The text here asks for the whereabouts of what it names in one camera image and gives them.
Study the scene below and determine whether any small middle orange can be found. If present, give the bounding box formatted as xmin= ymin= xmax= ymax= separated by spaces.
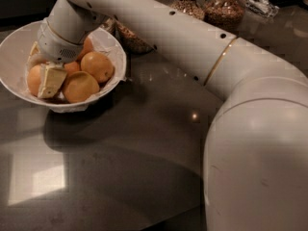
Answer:
xmin=64 ymin=62 xmax=81 ymax=76

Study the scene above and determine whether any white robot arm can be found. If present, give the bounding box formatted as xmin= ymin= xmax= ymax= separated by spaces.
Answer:
xmin=38 ymin=0 xmax=308 ymax=231

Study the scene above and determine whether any glass cereal jar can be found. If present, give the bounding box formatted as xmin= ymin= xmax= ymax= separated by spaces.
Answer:
xmin=100 ymin=17 xmax=116 ymax=36
xmin=116 ymin=21 xmax=152 ymax=55

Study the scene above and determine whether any white paper bowl liner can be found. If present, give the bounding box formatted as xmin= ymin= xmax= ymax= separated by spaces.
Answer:
xmin=22 ymin=29 xmax=126 ymax=113

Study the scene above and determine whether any leftmost glass cereal jar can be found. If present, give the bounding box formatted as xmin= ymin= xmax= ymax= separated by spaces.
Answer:
xmin=100 ymin=17 xmax=116 ymax=36

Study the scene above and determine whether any glass grain jar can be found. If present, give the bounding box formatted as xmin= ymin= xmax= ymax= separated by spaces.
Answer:
xmin=203 ymin=0 xmax=245 ymax=32
xmin=170 ymin=0 xmax=204 ymax=20

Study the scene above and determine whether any white bowl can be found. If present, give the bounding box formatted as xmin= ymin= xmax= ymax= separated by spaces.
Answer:
xmin=0 ymin=20 xmax=128 ymax=114

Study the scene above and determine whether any clear plastic bag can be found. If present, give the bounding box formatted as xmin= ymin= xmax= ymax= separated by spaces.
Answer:
xmin=244 ymin=0 xmax=279 ymax=18

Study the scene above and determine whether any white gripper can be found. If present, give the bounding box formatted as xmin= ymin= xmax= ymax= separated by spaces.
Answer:
xmin=28 ymin=18 xmax=83 ymax=99

